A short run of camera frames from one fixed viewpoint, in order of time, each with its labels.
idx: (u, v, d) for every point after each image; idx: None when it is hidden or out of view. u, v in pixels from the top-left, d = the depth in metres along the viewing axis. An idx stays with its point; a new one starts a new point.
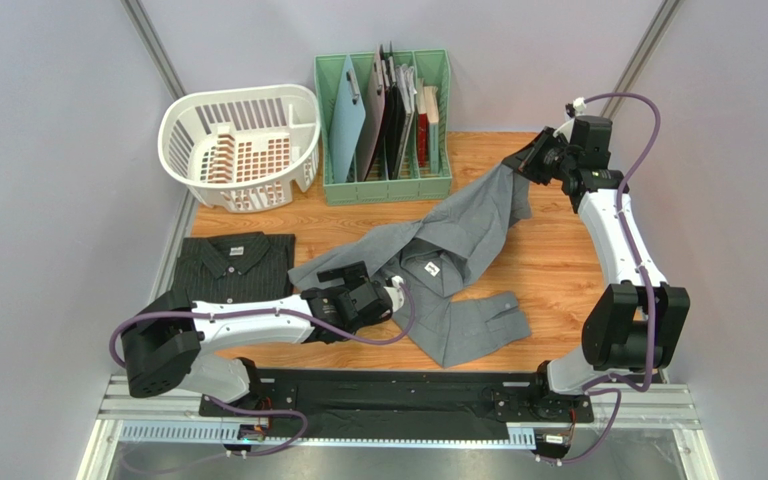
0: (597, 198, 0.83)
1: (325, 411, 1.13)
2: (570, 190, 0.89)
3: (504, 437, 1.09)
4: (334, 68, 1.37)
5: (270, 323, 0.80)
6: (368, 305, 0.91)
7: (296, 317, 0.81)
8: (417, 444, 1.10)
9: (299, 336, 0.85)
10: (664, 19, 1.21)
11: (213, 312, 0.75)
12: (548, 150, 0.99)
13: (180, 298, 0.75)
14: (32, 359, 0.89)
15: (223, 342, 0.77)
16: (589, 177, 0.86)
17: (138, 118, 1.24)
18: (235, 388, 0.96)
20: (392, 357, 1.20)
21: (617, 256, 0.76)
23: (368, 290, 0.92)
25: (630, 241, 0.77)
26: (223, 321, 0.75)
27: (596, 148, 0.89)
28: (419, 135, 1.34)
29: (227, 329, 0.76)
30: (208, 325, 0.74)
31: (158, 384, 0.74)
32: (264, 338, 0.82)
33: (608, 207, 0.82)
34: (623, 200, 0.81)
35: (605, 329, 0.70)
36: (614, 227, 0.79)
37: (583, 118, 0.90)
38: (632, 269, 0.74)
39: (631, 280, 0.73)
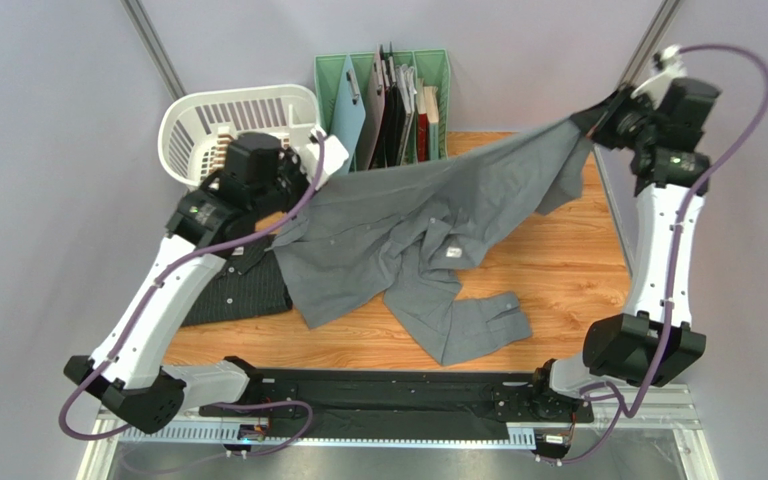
0: (661, 196, 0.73)
1: (326, 411, 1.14)
2: (637, 169, 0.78)
3: (503, 437, 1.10)
4: (334, 67, 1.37)
5: (161, 301, 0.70)
6: (249, 167, 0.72)
7: (179, 268, 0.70)
8: (417, 444, 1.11)
9: (212, 262, 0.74)
10: (664, 19, 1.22)
11: (107, 354, 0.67)
12: (625, 112, 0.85)
13: (75, 369, 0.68)
14: (32, 358, 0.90)
15: (154, 349, 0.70)
16: (665, 168, 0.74)
17: (138, 118, 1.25)
18: (235, 382, 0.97)
20: (392, 357, 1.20)
21: (647, 279, 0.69)
23: (232, 154, 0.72)
25: (671, 267, 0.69)
26: (125, 347, 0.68)
27: (687, 123, 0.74)
28: (419, 135, 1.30)
29: (135, 350, 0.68)
30: (117, 367, 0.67)
31: (163, 408, 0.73)
32: (182, 308, 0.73)
33: (669, 211, 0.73)
34: (689, 205, 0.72)
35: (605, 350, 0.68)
36: (663, 237, 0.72)
37: (683, 83, 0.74)
38: (657, 299, 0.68)
39: (650, 312, 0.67)
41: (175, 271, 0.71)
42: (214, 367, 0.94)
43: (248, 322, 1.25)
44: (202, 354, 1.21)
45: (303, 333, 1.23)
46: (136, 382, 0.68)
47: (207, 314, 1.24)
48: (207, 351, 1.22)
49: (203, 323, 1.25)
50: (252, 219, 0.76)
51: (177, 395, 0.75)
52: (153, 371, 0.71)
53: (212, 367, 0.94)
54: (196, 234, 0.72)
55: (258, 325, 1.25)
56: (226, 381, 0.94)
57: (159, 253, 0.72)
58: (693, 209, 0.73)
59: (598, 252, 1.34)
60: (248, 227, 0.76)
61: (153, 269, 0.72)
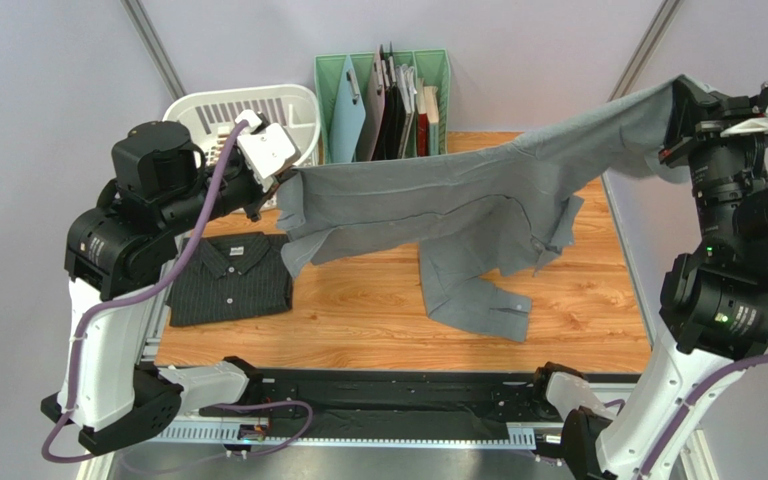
0: (680, 364, 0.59)
1: (325, 411, 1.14)
2: (670, 300, 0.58)
3: (503, 437, 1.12)
4: (334, 68, 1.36)
5: (91, 353, 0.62)
6: (142, 179, 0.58)
7: (95, 319, 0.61)
8: (417, 444, 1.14)
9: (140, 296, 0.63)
10: (665, 19, 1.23)
11: (66, 404, 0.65)
12: (703, 159, 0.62)
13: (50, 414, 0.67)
14: (33, 357, 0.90)
15: (114, 387, 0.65)
16: (704, 323, 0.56)
17: (138, 119, 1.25)
18: (235, 383, 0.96)
20: (393, 356, 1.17)
21: (626, 445, 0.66)
23: (119, 165, 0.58)
25: (658, 442, 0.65)
26: (80, 398, 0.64)
27: None
28: (419, 135, 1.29)
29: (89, 399, 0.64)
30: (81, 414, 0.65)
31: (156, 417, 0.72)
32: (125, 344, 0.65)
33: (679, 379, 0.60)
34: (710, 382, 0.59)
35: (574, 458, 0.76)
36: (656, 406, 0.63)
37: None
38: (631, 472, 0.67)
39: (620, 476, 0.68)
41: (92, 324, 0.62)
42: (214, 369, 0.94)
43: (248, 323, 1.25)
44: (202, 354, 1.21)
45: (303, 333, 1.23)
46: (107, 421, 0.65)
47: (207, 314, 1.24)
48: (207, 351, 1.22)
49: (203, 323, 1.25)
50: (165, 239, 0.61)
51: (172, 399, 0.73)
52: (127, 396, 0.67)
53: (212, 370, 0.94)
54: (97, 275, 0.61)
55: (257, 325, 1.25)
56: (226, 383, 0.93)
57: (75, 302, 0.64)
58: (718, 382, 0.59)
59: (598, 252, 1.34)
60: (165, 248, 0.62)
61: (75, 317, 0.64)
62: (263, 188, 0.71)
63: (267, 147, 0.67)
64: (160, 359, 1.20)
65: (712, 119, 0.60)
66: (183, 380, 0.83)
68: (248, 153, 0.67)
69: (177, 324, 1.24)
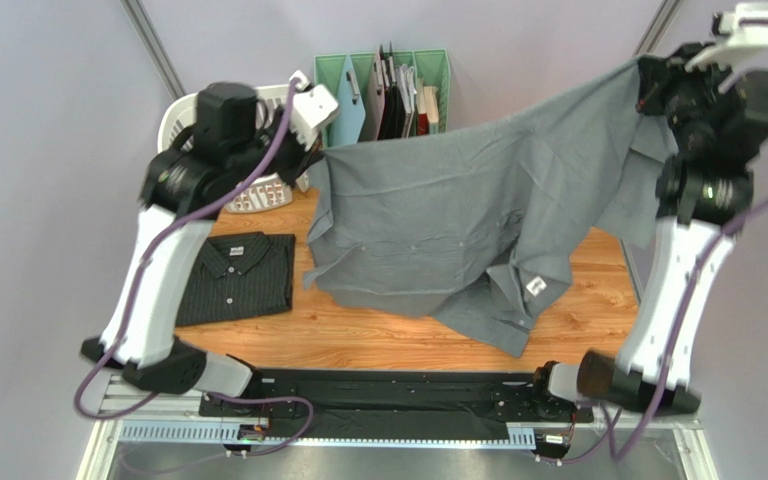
0: (682, 242, 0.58)
1: (325, 411, 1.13)
2: (661, 194, 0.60)
3: (504, 436, 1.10)
4: (334, 68, 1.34)
5: (153, 281, 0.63)
6: (223, 120, 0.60)
7: (164, 243, 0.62)
8: (417, 444, 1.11)
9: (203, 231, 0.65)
10: (664, 19, 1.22)
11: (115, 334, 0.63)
12: (676, 90, 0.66)
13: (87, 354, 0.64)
14: (31, 356, 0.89)
15: (161, 322, 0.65)
16: (693, 201, 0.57)
17: (137, 119, 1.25)
18: (240, 373, 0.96)
20: (392, 357, 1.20)
21: (647, 332, 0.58)
23: (205, 106, 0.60)
25: (677, 317, 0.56)
26: (130, 328, 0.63)
27: (737, 144, 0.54)
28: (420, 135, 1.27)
29: (140, 330, 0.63)
30: (128, 347, 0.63)
31: (186, 371, 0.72)
32: (178, 280, 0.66)
33: (687, 256, 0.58)
34: (717, 250, 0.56)
35: (599, 391, 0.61)
36: (674, 287, 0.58)
37: (745, 91, 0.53)
38: (654, 357, 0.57)
39: (644, 369, 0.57)
41: (160, 248, 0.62)
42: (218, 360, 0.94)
43: (248, 323, 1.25)
44: None
45: (303, 333, 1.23)
46: (151, 356, 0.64)
47: (207, 314, 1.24)
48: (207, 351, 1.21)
49: (203, 324, 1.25)
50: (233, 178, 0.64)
51: (198, 357, 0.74)
52: (167, 339, 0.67)
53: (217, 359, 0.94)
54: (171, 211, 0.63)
55: (258, 325, 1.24)
56: (233, 371, 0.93)
57: (140, 230, 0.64)
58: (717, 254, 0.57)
59: (597, 252, 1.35)
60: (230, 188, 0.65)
61: (138, 247, 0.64)
62: (307, 145, 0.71)
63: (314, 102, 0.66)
64: None
65: (677, 57, 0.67)
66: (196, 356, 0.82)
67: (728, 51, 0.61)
68: (297, 109, 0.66)
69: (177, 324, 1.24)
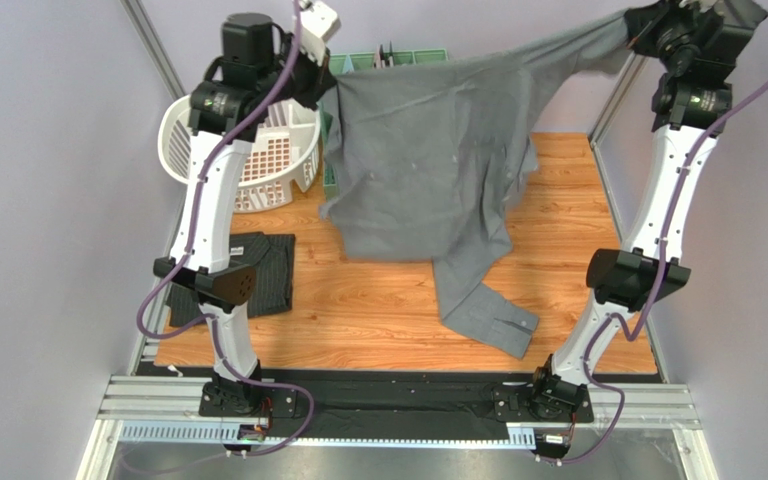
0: (675, 137, 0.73)
1: (325, 411, 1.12)
2: (657, 105, 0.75)
3: (504, 437, 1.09)
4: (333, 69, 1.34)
5: (212, 193, 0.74)
6: (248, 49, 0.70)
7: (218, 160, 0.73)
8: (417, 444, 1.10)
9: (245, 148, 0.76)
10: None
11: (185, 247, 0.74)
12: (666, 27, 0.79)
13: (160, 266, 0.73)
14: (31, 357, 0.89)
15: (221, 233, 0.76)
16: (684, 106, 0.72)
17: (138, 118, 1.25)
18: (248, 351, 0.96)
20: (392, 356, 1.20)
21: (647, 218, 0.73)
23: (228, 35, 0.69)
25: (672, 204, 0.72)
26: (198, 237, 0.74)
27: (718, 59, 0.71)
28: None
29: (206, 240, 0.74)
30: (196, 256, 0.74)
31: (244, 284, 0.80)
32: (234, 191, 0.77)
33: (678, 152, 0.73)
34: (702, 146, 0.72)
35: (605, 274, 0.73)
36: (668, 181, 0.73)
37: (721, 11, 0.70)
38: (652, 239, 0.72)
39: (645, 250, 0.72)
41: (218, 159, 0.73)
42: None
43: (248, 323, 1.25)
44: (202, 354, 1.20)
45: (303, 333, 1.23)
46: (217, 264, 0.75)
47: None
48: (206, 351, 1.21)
49: (202, 323, 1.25)
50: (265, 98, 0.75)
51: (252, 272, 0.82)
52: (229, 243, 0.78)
53: None
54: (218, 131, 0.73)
55: (258, 325, 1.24)
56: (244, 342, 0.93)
57: (192, 152, 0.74)
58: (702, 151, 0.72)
59: (598, 253, 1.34)
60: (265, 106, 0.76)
61: (192, 167, 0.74)
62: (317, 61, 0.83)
63: (318, 15, 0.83)
64: (160, 360, 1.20)
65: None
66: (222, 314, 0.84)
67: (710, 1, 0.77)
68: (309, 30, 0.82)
69: (177, 324, 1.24)
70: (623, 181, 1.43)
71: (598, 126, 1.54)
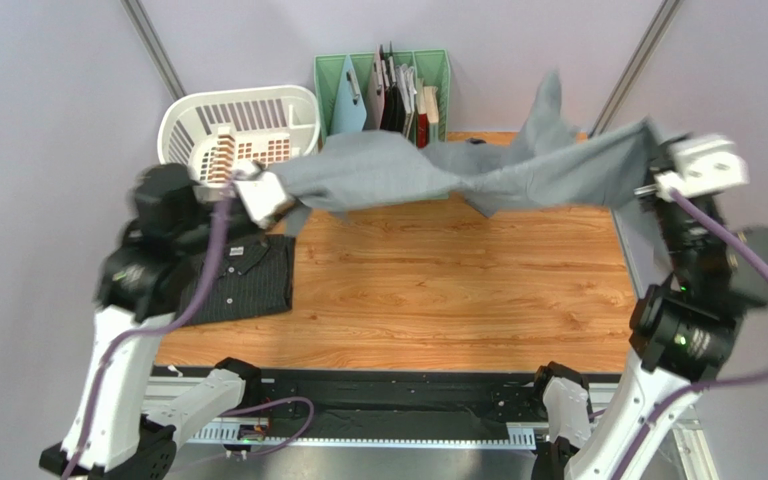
0: (645, 378, 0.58)
1: (325, 411, 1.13)
2: (638, 325, 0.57)
3: (504, 436, 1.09)
4: (334, 67, 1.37)
5: (115, 378, 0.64)
6: (157, 216, 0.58)
7: (126, 344, 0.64)
8: (417, 445, 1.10)
9: (160, 322, 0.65)
10: (664, 20, 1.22)
11: (78, 441, 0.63)
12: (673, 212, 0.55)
13: (50, 465, 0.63)
14: (32, 356, 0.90)
15: (126, 425, 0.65)
16: (663, 346, 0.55)
17: (138, 119, 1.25)
18: (233, 388, 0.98)
20: (391, 357, 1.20)
21: (591, 465, 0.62)
23: (139, 201, 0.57)
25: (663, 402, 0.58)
26: (96, 429, 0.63)
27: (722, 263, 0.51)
28: (420, 135, 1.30)
29: (104, 432, 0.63)
30: (92, 452, 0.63)
31: (156, 463, 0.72)
32: (141, 377, 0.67)
33: (645, 396, 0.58)
34: (662, 409, 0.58)
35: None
36: (654, 384, 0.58)
37: (736, 258, 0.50)
38: (637, 418, 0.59)
39: (634, 426, 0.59)
41: (120, 349, 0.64)
42: (209, 384, 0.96)
43: (248, 323, 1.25)
44: (202, 354, 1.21)
45: (303, 333, 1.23)
46: (116, 461, 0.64)
47: (206, 314, 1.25)
48: (207, 351, 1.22)
49: (202, 324, 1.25)
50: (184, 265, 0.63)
51: (169, 446, 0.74)
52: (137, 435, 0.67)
53: (205, 386, 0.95)
54: (130, 304, 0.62)
55: (257, 325, 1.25)
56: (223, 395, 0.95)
57: (97, 330, 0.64)
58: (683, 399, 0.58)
59: (597, 252, 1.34)
60: (184, 276, 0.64)
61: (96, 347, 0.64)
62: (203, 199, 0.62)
63: (256, 188, 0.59)
64: (161, 359, 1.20)
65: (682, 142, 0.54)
66: (175, 416, 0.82)
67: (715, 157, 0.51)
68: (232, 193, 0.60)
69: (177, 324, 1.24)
70: None
71: (597, 126, 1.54)
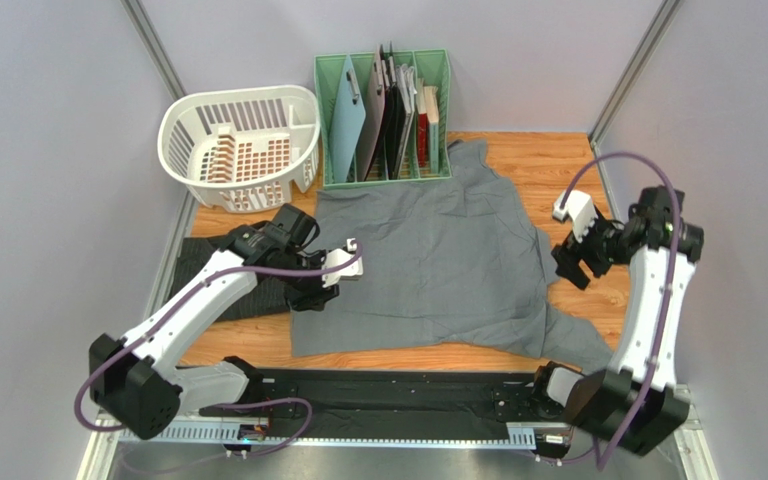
0: (652, 260, 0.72)
1: (325, 411, 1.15)
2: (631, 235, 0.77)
3: (503, 437, 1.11)
4: (334, 67, 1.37)
5: (203, 298, 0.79)
6: (296, 225, 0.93)
7: (229, 274, 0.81)
8: (417, 444, 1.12)
9: (247, 283, 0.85)
10: (664, 19, 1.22)
11: (145, 332, 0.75)
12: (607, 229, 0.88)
13: (106, 345, 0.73)
14: (36, 356, 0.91)
15: (182, 341, 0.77)
16: (654, 239, 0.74)
17: (138, 120, 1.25)
18: (235, 383, 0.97)
20: (391, 357, 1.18)
21: (633, 339, 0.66)
23: (287, 212, 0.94)
25: (659, 322, 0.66)
26: (162, 331, 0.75)
27: (665, 207, 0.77)
28: (419, 135, 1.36)
29: (170, 334, 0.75)
30: (149, 346, 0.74)
31: (157, 416, 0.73)
32: (210, 316, 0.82)
33: (658, 274, 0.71)
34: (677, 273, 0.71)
35: (589, 404, 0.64)
36: (654, 299, 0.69)
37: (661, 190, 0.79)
38: (641, 359, 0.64)
39: (634, 370, 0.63)
41: (221, 279, 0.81)
42: (212, 369, 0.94)
43: (248, 323, 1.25)
44: (202, 354, 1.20)
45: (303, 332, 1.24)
46: (159, 366, 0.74)
47: None
48: (207, 351, 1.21)
49: None
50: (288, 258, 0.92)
51: (174, 402, 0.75)
52: (169, 368, 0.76)
53: (211, 370, 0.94)
54: (243, 256, 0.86)
55: (258, 325, 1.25)
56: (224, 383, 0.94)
57: (215, 265, 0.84)
58: (683, 274, 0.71)
59: None
60: (283, 264, 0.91)
61: (204, 273, 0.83)
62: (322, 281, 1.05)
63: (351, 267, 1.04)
64: None
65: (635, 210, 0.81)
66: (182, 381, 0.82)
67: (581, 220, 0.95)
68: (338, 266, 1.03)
69: None
70: (622, 181, 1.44)
71: (597, 126, 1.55)
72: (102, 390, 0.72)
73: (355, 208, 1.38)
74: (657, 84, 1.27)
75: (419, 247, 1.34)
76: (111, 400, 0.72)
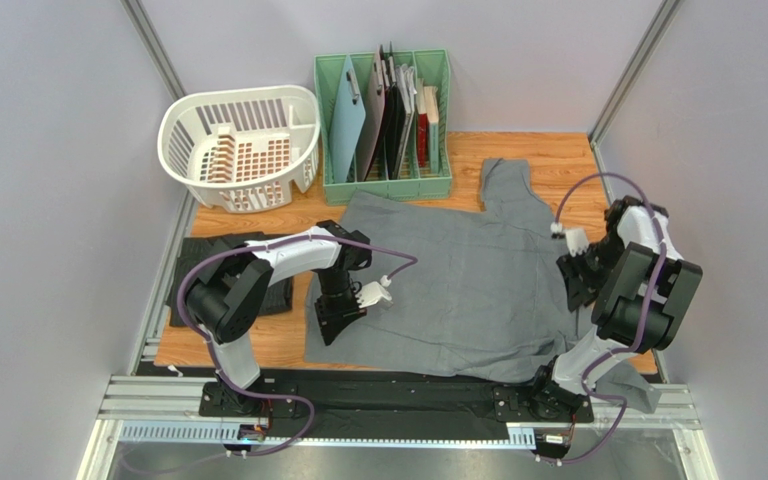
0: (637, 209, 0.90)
1: (326, 411, 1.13)
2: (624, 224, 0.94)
3: (504, 437, 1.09)
4: (334, 67, 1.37)
5: (302, 248, 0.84)
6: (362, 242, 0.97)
7: (327, 239, 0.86)
8: (416, 445, 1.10)
9: (329, 256, 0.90)
10: (664, 20, 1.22)
11: (267, 243, 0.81)
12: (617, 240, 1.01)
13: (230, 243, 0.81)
14: (35, 357, 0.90)
15: (282, 269, 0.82)
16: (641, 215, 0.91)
17: (138, 120, 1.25)
18: (250, 370, 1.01)
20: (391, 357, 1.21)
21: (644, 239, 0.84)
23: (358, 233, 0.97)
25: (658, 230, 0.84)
26: (276, 249, 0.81)
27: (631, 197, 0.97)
28: (419, 135, 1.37)
29: (282, 255, 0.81)
30: (266, 254, 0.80)
31: (236, 326, 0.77)
32: (297, 268, 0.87)
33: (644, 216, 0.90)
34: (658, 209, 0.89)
35: (620, 275, 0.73)
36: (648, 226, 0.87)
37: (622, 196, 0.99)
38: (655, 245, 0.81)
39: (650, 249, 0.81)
41: (321, 241, 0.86)
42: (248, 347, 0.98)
43: None
44: (202, 354, 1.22)
45: (302, 333, 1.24)
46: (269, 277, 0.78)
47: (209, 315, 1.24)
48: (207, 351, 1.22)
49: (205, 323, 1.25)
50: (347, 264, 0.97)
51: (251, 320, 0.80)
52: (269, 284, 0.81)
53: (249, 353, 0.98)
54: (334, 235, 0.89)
55: (258, 325, 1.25)
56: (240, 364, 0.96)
57: None
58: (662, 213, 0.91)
59: None
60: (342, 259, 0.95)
61: None
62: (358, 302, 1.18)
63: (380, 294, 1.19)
64: (161, 360, 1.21)
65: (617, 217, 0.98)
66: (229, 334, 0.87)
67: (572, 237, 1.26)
68: (374, 288, 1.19)
69: (178, 324, 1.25)
70: (622, 181, 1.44)
71: (597, 126, 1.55)
72: (207, 279, 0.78)
73: (354, 209, 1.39)
74: (657, 84, 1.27)
75: (419, 248, 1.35)
76: (210, 289, 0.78)
